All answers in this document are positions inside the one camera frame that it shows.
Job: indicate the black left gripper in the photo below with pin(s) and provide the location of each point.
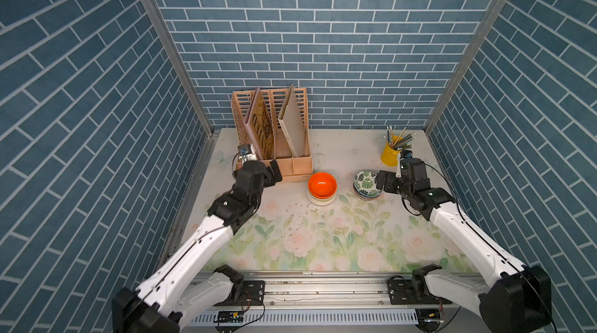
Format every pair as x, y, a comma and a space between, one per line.
271, 178

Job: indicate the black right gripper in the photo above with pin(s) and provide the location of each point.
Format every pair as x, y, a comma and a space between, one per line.
389, 177

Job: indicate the green leaf pattern bowl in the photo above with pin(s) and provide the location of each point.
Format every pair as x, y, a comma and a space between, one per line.
365, 183

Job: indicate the blue floral bowl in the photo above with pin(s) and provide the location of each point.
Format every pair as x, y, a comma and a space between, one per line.
366, 198

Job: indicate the orange bowl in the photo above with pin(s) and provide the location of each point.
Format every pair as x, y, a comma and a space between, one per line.
322, 185

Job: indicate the cream bowl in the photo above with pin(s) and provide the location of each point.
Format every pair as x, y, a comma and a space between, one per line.
315, 198

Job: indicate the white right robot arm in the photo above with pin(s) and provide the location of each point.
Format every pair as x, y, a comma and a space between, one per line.
480, 258

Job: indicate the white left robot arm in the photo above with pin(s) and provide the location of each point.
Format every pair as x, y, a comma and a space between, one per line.
186, 267

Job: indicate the yellow metal pencil cup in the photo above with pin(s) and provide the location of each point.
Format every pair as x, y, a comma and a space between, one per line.
391, 151

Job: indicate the peach plastic file organizer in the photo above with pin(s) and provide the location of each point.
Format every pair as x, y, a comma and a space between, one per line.
293, 169

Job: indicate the white bowl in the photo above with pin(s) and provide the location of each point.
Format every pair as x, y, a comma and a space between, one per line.
322, 203

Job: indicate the floral table mat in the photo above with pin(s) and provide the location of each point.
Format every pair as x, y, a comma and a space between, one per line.
290, 233

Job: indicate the brown lettered book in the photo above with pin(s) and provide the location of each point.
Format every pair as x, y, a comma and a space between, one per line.
259, 129

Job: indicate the beige folder board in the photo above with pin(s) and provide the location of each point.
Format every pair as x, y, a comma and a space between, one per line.
292, 125

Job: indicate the green circuit board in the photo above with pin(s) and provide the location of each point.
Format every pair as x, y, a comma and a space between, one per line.
229, 317

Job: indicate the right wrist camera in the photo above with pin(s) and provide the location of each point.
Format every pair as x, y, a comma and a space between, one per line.
403, 154

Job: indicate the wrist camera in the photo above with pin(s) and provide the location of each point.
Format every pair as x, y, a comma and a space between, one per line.
246, 153
403, 154

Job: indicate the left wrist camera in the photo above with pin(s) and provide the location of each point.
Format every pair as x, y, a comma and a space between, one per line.
246, 153

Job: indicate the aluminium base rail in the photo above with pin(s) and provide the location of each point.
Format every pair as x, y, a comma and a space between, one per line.
342, 292

